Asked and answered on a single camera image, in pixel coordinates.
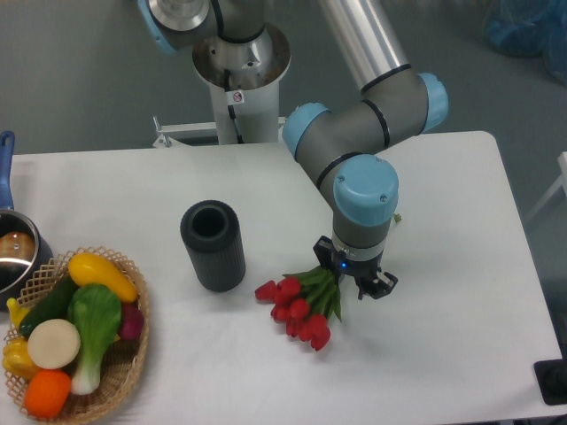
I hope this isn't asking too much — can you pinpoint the green bok choy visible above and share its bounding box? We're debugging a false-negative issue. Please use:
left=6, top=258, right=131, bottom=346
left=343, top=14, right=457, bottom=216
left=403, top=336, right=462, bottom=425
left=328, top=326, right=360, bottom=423
left=67, top=283, right=121, bottom=396

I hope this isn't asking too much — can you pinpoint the yellow banana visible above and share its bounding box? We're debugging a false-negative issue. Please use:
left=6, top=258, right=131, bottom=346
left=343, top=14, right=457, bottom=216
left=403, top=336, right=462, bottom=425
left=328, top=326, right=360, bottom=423
left=6, top=297, right=29, bottom=329

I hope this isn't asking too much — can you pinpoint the blue handled steel pot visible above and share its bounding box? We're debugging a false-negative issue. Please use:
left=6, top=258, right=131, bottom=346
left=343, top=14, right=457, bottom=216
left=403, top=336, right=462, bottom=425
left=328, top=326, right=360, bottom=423
left=1, top=131, right=52, bottom=312

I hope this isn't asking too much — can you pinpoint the red tulip bouquet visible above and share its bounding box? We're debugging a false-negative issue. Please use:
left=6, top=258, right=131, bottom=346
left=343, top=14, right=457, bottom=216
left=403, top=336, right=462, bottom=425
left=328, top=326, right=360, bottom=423
left=254, top=248, right=355, bottom=352

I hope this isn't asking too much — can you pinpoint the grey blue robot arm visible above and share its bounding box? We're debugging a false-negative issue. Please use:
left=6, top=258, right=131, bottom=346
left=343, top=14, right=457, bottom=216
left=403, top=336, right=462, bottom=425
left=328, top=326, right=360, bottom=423
left=138, top=1, right=448, bottom=299

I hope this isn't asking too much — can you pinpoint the yellow bell pepper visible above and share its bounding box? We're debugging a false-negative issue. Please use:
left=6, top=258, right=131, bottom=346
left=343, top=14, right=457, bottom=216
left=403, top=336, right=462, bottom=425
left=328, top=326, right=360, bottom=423
left=2, top=337, right=40, bottom=381

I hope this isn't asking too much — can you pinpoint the dark grey ribbed vase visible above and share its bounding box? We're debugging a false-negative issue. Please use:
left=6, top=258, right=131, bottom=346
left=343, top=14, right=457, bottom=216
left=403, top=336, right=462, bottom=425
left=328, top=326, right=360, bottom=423
left=180, top=200, right=246, bottom=292

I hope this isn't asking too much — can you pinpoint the yellow squash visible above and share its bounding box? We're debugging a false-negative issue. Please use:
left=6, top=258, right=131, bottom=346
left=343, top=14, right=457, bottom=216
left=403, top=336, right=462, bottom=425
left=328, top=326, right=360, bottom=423
left=67, top=252, right=138, bottom=303

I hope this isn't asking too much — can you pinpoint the purple radish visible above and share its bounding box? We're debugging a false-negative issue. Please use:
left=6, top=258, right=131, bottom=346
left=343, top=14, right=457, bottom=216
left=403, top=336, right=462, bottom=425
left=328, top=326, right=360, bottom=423
left=117, top=304, right=144, bottom=341

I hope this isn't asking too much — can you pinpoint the blue plastic bag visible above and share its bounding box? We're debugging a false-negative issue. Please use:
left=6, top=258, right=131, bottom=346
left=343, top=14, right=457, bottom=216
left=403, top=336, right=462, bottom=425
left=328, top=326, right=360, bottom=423
left=482, top=1, right=566, bottom=84

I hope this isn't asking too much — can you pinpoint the green cucumber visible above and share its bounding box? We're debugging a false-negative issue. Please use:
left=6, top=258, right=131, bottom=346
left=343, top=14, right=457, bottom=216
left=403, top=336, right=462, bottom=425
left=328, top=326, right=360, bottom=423
left=18, top=274, right=79, bottom=338

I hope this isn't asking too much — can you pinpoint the woven wicker basket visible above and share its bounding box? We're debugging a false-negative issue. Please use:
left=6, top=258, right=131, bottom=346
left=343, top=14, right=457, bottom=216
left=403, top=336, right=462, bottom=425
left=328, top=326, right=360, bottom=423
left=1, top=247, right=150, bottom=424

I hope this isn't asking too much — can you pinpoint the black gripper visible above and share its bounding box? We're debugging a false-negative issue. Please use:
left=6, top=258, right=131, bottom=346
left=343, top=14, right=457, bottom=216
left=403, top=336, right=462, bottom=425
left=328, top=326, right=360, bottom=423
left=313, top=236, right=398, bottom=300

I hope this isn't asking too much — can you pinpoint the orange fruit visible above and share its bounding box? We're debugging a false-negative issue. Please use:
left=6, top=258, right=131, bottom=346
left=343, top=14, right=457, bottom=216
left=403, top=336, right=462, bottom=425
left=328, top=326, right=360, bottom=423
left=24, top=369, right=71, bottom=419

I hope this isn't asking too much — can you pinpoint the white furniture frame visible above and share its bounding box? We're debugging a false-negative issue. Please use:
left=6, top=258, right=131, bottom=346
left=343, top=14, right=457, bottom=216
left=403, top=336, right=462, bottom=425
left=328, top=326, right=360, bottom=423
left=525, top=151, right=566, bottom=223

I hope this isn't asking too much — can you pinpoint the black device at edge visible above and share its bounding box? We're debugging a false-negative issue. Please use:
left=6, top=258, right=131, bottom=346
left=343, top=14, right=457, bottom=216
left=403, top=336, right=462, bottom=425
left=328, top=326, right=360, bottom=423
left=533, top=359, right=566, bottom=406

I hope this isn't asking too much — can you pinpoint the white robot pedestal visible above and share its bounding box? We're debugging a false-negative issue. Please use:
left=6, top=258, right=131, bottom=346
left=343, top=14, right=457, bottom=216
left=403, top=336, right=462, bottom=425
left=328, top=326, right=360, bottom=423
left=152, top=22, right=293, bottom=149

